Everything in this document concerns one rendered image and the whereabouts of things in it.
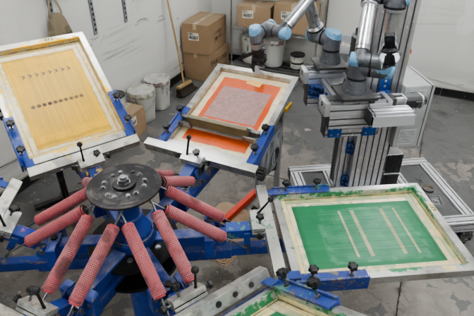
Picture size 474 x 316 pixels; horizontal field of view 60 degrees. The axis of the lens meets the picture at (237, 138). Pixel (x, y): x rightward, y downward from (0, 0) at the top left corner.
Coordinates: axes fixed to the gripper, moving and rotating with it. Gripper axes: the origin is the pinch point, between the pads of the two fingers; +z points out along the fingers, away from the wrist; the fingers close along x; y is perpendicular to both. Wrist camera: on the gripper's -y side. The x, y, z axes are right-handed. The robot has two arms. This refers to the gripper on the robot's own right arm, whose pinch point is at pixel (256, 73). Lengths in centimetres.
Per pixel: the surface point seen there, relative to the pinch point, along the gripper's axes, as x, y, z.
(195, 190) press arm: -95, 2, 10
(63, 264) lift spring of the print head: -169, -5, -36
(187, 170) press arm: -95, 0, -6
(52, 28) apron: 13, -195, 2
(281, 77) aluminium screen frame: -1.8, 19.0, -0.9
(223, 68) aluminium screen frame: -1.9, -23.6, -0.5
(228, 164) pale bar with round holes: -84, 19, -6
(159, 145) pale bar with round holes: -84, -24, -6
